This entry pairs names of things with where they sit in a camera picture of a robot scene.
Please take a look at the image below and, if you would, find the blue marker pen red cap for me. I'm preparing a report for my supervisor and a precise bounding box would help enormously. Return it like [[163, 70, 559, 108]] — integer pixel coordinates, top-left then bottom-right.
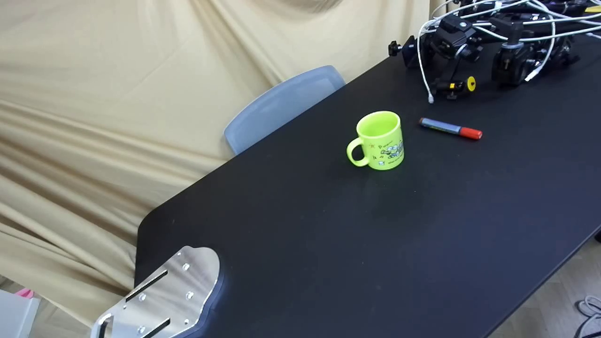
[[417, 117, 484, 143]]

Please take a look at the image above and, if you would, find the lime green plastic cup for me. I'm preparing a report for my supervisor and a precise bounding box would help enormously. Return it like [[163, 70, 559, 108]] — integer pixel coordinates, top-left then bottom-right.
[[345, 110, 405, 174]]

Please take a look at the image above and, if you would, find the blue-grey chair back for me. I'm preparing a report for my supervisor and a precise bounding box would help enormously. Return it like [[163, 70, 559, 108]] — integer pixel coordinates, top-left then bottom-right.
[[223, 65, 347, 159]]

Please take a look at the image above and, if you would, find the beige cloth backdrop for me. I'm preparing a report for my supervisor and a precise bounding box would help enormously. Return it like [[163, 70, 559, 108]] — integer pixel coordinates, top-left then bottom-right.
[[0, 0, 454, 329]]

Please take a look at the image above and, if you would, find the white box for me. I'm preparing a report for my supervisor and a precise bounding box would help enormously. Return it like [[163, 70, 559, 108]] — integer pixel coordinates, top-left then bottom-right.
[[0, 288, 41, 338]]

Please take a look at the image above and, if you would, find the patterned grey rug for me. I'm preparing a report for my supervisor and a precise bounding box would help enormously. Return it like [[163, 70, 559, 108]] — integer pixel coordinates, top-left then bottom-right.
[[572, 296, 601, 338]]

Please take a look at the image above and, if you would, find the white cable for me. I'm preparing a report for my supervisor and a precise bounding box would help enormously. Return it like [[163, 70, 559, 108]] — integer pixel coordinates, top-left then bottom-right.
[[415, 0, 601, 106]]

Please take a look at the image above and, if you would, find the black mount yellow knob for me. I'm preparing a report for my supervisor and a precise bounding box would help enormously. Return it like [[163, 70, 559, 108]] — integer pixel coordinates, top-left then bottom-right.
[[445, 74, 480, 102]]

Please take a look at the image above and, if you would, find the black camera rig pile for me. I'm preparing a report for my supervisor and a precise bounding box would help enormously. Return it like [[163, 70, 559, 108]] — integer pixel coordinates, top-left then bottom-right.
[[386, 0, 601, 104]]

